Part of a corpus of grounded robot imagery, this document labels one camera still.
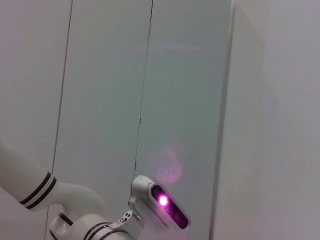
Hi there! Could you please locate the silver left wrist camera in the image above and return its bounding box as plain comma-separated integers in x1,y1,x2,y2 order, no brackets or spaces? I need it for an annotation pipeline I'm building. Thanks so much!
127,174,189,230

